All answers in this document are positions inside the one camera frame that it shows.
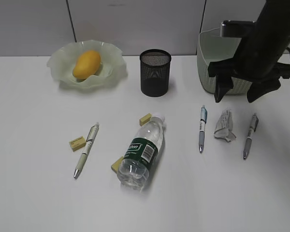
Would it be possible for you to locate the clear plastic water bottle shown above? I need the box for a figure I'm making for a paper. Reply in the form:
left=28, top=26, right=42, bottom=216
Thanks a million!
left=116, top=113, right=165, bottom=190

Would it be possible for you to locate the yellow mango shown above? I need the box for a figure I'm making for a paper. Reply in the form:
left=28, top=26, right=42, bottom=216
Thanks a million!
left=72, top=50, right=101, bottom=80

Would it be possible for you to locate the yellow eraser with label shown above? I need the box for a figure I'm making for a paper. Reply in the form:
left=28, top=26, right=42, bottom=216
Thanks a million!
left=69, top=136, right=86, bottom=152

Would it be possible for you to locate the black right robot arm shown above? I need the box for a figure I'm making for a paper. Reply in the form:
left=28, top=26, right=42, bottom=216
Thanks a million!
left=208, top=0, right=290, bottom=102

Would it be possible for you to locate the black mesh pen holder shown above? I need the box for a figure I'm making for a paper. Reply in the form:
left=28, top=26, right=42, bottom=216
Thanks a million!
left=140, top=49, right=172, bottom=97

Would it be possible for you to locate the green frosted glass plate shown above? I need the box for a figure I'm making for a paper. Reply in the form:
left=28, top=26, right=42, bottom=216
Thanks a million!
left=46, top=40, right=128, bottom=92

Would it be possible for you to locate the yellow eraser lower middle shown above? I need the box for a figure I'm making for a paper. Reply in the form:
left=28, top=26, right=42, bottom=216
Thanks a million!
left=111, top=157, right=123, bottom=173

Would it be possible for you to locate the light green woven basket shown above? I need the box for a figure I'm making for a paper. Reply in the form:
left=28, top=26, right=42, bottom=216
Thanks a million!
left=197, top=28, right=241, bottom=94

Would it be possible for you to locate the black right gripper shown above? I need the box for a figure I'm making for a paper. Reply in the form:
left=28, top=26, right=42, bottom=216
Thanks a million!
left=207, top=59, right=290, bottom=103

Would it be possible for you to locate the yellow eraser upper middle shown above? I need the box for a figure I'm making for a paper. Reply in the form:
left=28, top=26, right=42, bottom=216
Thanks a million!
left=139, top=113, right=152, bottom=126

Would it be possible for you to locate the light blue click pen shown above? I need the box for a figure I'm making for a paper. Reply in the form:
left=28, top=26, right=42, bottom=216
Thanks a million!
left=198, top=105, right=207, bottom=153

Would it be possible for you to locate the white waste paper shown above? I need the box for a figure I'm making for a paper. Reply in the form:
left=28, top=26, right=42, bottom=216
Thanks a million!
left=214, top=108, right=236, bottom=143

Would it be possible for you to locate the beige click pen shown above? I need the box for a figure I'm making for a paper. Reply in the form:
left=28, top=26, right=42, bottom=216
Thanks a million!
left=73, top=122, right=100, bottom=180

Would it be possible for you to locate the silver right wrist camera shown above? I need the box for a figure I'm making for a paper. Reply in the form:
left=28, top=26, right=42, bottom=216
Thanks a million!
left=220, top=20, right=255, bottom=38

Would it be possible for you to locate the grey click pen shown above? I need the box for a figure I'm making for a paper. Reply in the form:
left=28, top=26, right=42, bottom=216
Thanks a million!
left=243, top=113, right=259, bottom=160

